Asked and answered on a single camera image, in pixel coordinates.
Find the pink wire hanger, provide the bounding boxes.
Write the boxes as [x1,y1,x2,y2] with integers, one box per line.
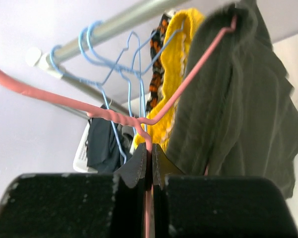
[0,15,237,238]

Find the yellow shorts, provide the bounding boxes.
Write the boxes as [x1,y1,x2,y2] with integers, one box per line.
[134,7,207,149]

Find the white perforated plastic basket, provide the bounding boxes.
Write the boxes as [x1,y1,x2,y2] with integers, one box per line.
[73,123,98,173]

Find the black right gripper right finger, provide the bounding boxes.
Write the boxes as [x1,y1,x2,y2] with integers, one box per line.
[152,144,298,238]

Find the white steel clothes rack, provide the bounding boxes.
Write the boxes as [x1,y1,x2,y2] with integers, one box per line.
[25,0,184,116]

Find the olive green shorts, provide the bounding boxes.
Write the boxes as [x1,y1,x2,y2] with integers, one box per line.
[166,0,298,198]

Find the dark navy shorts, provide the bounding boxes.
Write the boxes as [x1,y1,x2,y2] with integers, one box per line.
[85,118,132,174]

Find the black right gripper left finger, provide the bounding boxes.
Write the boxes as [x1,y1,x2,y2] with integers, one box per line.
[0,145,147,238]

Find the grey shorts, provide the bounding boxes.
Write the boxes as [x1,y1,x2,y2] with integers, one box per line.
[120,125,135,154]

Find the camouflage patterned shorts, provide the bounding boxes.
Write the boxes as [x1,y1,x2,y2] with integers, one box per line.
[146,9,176,114]

